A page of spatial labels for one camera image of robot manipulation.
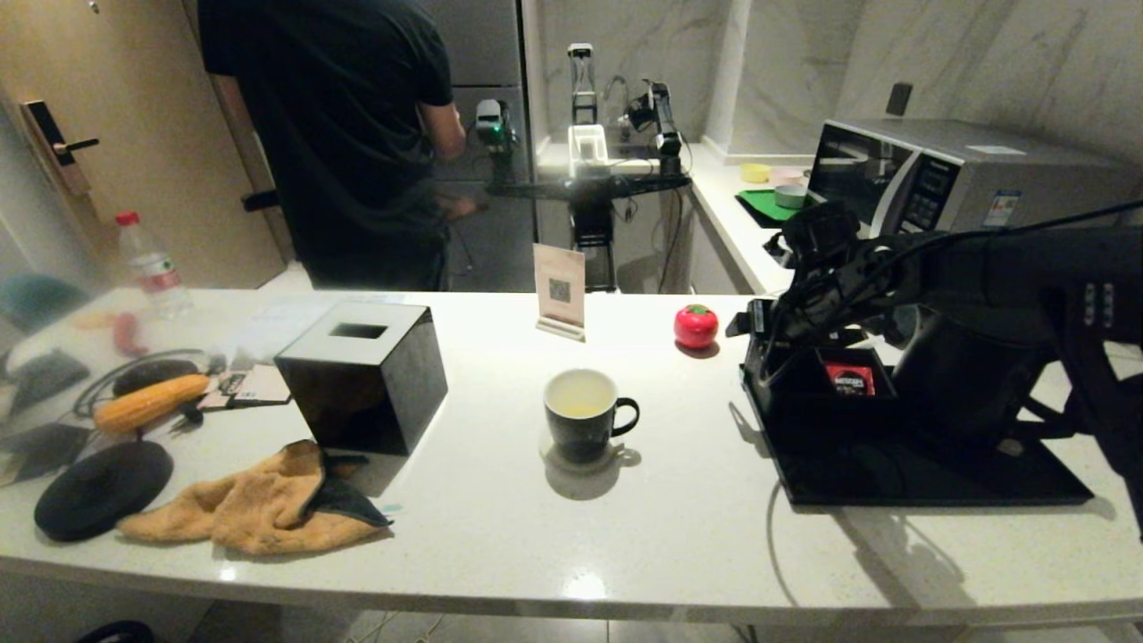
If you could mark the red toy chili pepper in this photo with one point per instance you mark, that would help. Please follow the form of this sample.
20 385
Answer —
128 335

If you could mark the black rectangular serving tray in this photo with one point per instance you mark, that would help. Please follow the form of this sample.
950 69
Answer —
857 473

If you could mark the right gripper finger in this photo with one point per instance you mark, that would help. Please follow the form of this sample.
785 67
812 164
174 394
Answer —
750 320

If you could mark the QR code sign stand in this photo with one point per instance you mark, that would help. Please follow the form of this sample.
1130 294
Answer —
558 286

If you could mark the pink bowl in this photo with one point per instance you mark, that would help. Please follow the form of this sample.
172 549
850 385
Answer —
786 175

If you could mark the dark grey pouch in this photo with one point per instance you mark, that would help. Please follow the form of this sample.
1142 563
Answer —
49 375

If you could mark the teal round object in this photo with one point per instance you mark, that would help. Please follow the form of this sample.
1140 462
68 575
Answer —
36 299

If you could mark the black flat panel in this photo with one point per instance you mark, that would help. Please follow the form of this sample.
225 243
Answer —
45 451

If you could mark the black round pedestal table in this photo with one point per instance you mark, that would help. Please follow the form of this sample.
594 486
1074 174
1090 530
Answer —
589 186

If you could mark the yellow toy corn cob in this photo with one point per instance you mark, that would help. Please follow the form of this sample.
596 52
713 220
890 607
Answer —
152 402

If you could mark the tan wooden door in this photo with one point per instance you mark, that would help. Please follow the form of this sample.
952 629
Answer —
134 179

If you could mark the brown stool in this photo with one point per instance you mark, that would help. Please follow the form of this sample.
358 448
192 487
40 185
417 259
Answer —
460 207

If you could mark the black oval device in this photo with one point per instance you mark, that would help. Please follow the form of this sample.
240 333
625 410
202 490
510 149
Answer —
152 373

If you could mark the black stand-mounted robot arm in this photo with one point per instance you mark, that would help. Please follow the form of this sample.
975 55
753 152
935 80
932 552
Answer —
663 116

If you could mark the white rack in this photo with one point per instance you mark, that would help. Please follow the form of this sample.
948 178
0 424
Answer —
587 146

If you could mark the orange microfiber cloth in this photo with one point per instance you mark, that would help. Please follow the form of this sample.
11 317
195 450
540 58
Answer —
259 505

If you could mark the clear blender jug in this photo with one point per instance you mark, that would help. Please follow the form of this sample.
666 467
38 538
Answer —
580 80

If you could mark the person in black shirt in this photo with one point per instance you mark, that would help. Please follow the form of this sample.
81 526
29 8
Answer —
339 134

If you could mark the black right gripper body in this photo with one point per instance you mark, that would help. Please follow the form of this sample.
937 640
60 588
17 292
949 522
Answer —
821 304

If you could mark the black handheld rig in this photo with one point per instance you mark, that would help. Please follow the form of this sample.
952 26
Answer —
259 201

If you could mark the black electric kettle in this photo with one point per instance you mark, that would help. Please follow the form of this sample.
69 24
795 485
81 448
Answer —
964 384

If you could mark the black compartment sachet box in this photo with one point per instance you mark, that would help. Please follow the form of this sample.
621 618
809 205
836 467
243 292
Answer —
795 411

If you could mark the grey bowl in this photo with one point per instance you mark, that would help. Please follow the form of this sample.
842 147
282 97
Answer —
789 196

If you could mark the chrome sink faucet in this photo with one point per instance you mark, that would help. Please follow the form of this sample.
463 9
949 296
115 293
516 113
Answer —
612 89

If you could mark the grey tall cabinet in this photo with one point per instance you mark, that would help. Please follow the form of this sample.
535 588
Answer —
487 45

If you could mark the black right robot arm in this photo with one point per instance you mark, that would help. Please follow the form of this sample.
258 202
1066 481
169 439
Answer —
1027 268

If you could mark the black glossy tissue box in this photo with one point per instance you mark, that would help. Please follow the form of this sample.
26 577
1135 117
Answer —
375 393

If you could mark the green tray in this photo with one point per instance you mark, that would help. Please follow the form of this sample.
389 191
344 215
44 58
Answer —
759 205

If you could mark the red coffee sachet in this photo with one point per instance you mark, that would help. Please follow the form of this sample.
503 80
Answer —
848 379

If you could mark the black round kettle base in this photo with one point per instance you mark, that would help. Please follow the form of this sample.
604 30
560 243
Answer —
103 489

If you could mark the silver microwave oven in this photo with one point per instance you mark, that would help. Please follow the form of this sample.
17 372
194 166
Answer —
982 170

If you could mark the black wall socket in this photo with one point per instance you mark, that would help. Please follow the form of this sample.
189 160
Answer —
898 98

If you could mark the green-lit camera device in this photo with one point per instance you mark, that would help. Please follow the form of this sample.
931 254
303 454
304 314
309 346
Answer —
489 123

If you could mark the yellow bowl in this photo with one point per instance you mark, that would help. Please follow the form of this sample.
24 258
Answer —
754 172

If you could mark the red tomato-shaped timer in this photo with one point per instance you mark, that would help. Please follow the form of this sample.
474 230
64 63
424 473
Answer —
695 327

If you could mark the orange toy carrot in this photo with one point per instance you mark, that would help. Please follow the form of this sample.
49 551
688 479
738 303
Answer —
94 322

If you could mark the black mug white inside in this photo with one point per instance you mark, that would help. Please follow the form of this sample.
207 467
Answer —
580 438

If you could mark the plastic bottle red cap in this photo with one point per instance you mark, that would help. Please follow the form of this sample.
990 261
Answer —
154 271

